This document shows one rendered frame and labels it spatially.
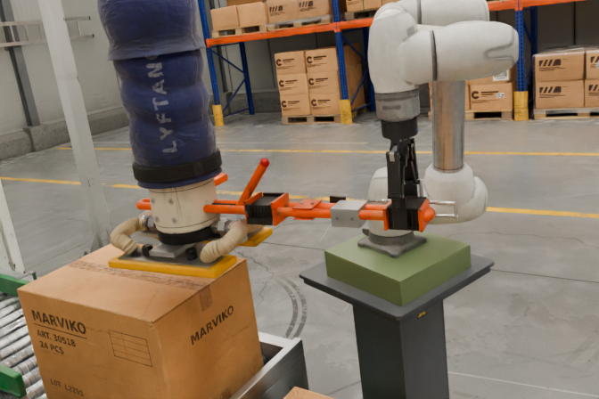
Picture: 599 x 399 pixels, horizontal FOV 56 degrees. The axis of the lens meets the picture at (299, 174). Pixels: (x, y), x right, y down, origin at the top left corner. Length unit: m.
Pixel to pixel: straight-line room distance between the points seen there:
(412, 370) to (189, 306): 0.88
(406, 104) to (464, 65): 0.13
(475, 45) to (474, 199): 0.86
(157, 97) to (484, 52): 0.73
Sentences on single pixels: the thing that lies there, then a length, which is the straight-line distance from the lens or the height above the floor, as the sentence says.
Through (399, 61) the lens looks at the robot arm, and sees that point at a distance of 1.13.
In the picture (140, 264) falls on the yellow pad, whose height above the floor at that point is 1.09.
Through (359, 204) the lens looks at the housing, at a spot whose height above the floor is 1.22.
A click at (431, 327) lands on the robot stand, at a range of 2.13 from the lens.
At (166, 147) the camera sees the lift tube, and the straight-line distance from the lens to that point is 1.38.
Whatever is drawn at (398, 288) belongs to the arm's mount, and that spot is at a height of 0.81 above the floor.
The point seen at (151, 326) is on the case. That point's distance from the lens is 1.53.
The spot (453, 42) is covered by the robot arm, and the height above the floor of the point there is 1.56.
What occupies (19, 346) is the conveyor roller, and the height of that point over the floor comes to 0.54.
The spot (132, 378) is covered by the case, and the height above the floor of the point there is 0.74.
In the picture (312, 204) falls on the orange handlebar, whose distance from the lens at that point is 1.32.
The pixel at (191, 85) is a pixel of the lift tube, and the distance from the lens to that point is 1.39.
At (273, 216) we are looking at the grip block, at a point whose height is 1.20.
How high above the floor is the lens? 1.62
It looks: 15 degrees down
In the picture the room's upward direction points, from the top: 7 degrees counter-clockwise
